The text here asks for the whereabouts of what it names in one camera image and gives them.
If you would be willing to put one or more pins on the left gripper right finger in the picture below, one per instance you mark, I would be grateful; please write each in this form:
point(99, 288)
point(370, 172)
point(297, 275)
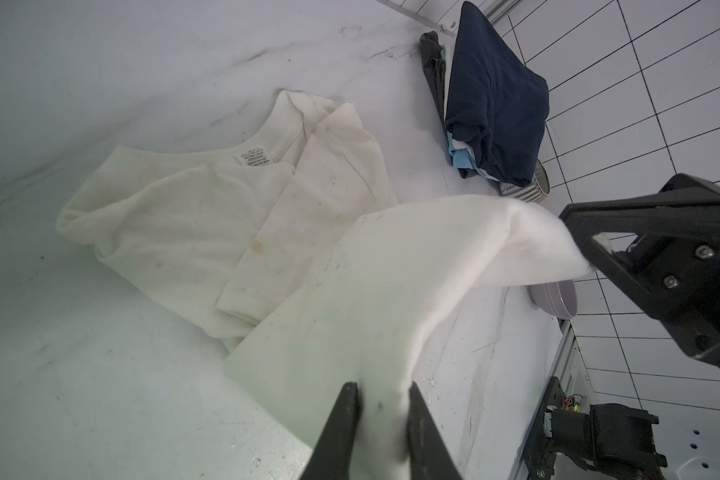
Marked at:
point(428, 456)

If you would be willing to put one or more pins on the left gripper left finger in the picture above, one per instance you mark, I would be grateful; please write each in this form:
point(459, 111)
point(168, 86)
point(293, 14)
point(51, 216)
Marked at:
point(331, 457)

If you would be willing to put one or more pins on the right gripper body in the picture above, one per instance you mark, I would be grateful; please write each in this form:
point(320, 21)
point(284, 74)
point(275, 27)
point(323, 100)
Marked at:
point(662, 251)

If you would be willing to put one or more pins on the white t shirt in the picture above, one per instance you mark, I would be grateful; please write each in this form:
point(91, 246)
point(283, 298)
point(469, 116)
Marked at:
point(294, 244)

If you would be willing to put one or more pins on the grey round dish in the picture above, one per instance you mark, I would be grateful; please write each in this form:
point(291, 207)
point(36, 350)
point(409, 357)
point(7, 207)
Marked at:
point(558, 299)

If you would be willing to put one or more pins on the ribbed white cup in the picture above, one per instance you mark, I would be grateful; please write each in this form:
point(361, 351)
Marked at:
point(535, 192)

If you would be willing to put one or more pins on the folded light blue shirt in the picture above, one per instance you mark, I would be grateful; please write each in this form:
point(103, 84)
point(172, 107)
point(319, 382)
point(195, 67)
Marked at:
point(463, 159)

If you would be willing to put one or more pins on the folded navy t shirt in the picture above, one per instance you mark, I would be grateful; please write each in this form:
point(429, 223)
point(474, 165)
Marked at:
point(495, 104)

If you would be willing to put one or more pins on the folded dark grey shirt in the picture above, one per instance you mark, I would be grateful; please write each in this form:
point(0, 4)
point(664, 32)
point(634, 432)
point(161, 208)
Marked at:
point(434, 64)

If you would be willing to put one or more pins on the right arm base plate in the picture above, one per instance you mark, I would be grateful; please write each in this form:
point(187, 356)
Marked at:
point(539, 454)

